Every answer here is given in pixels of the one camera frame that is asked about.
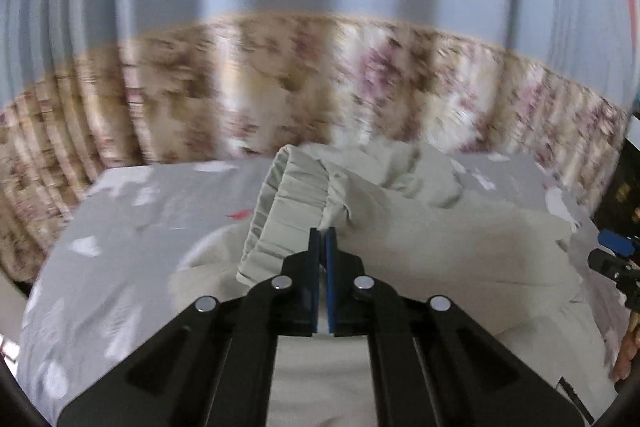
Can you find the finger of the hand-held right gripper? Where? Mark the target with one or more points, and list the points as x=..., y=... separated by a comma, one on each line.
x=616, y=242
x=607, y=263

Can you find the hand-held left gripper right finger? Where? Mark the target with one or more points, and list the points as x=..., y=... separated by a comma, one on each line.
x=331, y=292

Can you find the person's right hand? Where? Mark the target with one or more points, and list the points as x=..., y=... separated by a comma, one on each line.
x=629, y=357

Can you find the dark furniture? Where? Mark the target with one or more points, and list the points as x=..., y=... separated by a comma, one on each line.
x=617, y=187

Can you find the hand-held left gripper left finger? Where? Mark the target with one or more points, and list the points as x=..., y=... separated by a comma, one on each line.
x=313, y=302

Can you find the grey animal print bed sheet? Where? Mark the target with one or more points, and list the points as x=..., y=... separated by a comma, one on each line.
x=125, y=247

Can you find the beige pants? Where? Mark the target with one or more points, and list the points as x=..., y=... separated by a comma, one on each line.
x=475, y=257

